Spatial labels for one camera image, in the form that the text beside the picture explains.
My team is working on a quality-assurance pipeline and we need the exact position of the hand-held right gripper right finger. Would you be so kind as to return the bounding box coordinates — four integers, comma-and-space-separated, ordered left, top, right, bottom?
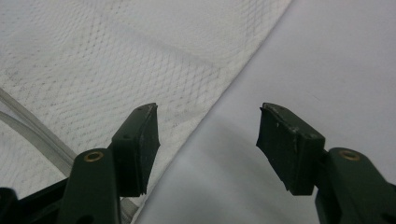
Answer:
256, 102, 396, 224

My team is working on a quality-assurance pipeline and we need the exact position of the clear plastic tube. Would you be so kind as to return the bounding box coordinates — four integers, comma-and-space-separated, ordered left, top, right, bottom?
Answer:
0, 87, 78, 177

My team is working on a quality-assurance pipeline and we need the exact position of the white mesh garment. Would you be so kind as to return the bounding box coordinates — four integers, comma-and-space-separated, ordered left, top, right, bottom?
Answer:
0, 0, 293, 224

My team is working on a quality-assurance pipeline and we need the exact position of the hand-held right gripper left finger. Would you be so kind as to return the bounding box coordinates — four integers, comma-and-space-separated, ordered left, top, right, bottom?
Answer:
56, 103, 162, 224

